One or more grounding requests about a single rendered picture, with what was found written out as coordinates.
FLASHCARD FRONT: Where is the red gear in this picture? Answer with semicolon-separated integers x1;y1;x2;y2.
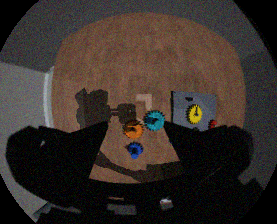
209;119;215;129

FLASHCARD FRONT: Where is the yellow gear with black stripe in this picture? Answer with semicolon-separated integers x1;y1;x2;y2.
186;104;203;124

